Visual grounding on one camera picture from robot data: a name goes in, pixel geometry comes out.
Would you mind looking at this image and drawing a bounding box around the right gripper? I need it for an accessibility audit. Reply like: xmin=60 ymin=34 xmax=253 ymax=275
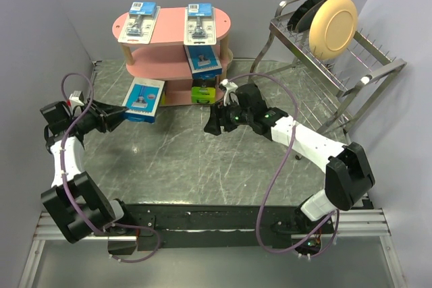
xmin=204 ymin=96 xmax=253 ymax=136

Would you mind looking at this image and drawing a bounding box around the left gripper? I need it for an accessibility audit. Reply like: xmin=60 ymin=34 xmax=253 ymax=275
xmin=69 ymin=98 xmax=128 ymax=135

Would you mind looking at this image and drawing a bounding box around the blue white razor box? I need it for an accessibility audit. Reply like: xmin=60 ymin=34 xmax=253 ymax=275
xmin=122 ymin=78 xmax=165 ymax=123

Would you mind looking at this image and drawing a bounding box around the green black Gillette Labs box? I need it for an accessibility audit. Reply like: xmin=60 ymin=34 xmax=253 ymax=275
xmin=191 ymin=78 xmax=216 ymax=105

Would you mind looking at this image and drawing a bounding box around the blue Harry's razor box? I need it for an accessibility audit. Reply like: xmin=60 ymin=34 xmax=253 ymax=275
xmin=184 ymin=45 xmax=223 ymax=79

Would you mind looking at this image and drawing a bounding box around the clear Gillette blister razor pack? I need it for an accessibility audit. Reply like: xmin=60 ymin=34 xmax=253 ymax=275
xmin=184 ymin=3 xmax=217 ymax=46

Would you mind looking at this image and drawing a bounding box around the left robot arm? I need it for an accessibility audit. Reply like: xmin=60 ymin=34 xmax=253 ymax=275
xmin=40 ymin=100 xmax=134 ymax=243

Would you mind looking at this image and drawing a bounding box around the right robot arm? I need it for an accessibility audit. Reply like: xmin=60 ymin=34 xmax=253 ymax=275
xmin=204 ymin=80 xmax=375 ymax=233

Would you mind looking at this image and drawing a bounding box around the pink three-tier shelf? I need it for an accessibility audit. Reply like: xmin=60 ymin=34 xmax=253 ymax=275
xmin=112 ymin=7 xmax=233 ymax=106

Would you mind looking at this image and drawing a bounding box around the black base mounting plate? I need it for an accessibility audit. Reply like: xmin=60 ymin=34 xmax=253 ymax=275
xmin=90 ymin=200 xmax=374 ymax=255

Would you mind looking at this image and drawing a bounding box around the steel dish rack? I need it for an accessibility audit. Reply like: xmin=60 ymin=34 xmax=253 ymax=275
xmin=250 ymin=0 xmax=406 ymax=134

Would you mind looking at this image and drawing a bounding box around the cream plate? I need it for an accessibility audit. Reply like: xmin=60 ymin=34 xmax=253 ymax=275
xmin=308 ymin=0 xmax=358 ymax=61

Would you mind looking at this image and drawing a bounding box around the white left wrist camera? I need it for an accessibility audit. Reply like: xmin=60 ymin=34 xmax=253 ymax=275
xmin=67 ymin=90 xmax=85 ymax=108

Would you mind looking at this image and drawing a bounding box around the aluminium rail frame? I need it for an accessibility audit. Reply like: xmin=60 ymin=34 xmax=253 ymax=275
xmin=18 ymin=60 xmax=404 ymax=288

